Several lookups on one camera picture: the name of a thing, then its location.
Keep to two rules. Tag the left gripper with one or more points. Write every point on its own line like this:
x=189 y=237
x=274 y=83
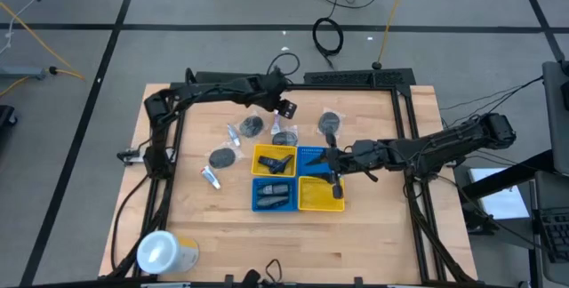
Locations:
x=287 y=109

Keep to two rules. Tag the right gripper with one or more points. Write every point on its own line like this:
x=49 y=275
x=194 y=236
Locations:
x=362 y=157

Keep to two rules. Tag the white travel toothpaste tube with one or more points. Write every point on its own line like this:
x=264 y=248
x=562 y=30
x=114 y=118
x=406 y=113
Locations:
x=276 y=125
x=233 y=136
x=210 y=177

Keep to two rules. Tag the black disc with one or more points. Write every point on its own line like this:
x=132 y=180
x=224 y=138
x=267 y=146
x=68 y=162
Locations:
x=329 y=122
x=284 y=138
x=221 y=157
x=251 y=126

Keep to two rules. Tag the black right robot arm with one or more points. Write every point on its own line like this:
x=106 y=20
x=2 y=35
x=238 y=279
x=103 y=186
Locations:
x=449 y=143

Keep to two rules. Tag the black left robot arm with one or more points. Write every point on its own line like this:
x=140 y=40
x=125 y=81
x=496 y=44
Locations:
x=222 y=90

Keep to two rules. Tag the blue slotted plastic basket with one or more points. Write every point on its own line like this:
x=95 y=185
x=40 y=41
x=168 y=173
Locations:
x=294 y=194
x=309 y=154

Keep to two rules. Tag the yellow slotted plastic basket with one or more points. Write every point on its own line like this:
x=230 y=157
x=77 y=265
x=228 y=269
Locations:
x=260 y=151
x=315 y=197

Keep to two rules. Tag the black plastic razor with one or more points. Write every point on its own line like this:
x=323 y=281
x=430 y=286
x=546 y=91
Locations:
x=284 y=162
x=266 y=161

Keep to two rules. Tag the black perforated plate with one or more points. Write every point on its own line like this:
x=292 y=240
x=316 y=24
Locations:
x=360 y=77

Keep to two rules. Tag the black metal clamp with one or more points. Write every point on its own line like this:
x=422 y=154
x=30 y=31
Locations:
x=129 y=157

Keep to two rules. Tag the white flat panel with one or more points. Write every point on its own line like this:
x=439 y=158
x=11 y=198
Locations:
x=502 y=201

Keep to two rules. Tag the white and yellow wipes canister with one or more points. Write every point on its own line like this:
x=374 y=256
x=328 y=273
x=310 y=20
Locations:
x=164 y=252

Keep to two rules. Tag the black computer keyboard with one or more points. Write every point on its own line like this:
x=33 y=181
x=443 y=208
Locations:
x=555 y=234

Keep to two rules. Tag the grey power strip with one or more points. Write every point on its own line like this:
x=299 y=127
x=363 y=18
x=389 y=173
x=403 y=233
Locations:
x=22 y=73

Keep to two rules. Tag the black floor object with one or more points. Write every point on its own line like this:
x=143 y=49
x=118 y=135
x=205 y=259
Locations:
x=5 y=117

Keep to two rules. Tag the black aluminium table frame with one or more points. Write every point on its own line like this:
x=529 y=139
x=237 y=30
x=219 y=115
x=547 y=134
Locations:
x=347 y=87

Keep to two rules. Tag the black table edge bracket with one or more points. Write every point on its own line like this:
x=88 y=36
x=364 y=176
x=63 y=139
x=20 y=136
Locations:
x=228 y=280
x=358 y=282

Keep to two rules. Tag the black table-level camera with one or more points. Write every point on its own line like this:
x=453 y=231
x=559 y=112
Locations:
x=251 y=279

